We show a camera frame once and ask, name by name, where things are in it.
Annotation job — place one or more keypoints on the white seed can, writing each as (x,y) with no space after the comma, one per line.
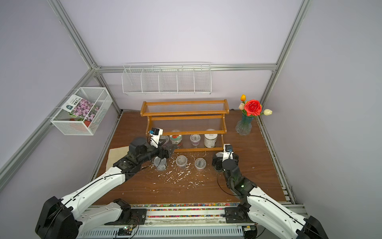
(210,140)

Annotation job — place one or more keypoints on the wooden three-tier shelf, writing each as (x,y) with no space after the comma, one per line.
(187,118)

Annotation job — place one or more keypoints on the blue glass vase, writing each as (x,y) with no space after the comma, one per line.
(244,126)

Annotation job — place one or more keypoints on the white wire basket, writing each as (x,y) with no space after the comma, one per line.
(68,126)

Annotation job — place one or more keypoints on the purple flower seed packet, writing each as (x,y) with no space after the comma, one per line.
(80,109)

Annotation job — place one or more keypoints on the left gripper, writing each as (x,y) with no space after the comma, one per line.
(167,153)

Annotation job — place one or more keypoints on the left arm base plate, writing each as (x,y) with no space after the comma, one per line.
(131,217)

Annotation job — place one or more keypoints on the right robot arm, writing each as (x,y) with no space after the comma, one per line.
(262,209)

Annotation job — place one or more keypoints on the white tulip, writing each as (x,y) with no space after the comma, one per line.
(267,112)

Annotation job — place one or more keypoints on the white wire wall rack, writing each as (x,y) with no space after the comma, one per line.
(167,78)

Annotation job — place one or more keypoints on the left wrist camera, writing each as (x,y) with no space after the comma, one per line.
(154,135)

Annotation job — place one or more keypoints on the strawberry seed can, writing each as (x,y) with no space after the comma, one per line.
(176,139)

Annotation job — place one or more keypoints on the cream work glove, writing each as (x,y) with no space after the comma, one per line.
(115,155)

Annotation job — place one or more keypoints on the clear jar red label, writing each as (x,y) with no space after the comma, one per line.
(200,164)

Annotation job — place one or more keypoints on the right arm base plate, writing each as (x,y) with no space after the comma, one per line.
(236,215)

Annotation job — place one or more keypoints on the red artificial rose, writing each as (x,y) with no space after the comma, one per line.
(253,108)

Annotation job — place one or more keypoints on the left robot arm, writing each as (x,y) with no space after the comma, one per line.
(67,217)

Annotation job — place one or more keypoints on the clear jar purple label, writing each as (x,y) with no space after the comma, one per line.
(164,140)
(195,139)

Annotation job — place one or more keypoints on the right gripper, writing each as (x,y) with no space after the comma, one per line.
(219,162)

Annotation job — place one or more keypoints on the clear jar dark seeds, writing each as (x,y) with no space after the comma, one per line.
(181,161)

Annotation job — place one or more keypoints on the silver top seed can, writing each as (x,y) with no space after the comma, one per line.
(160,163)

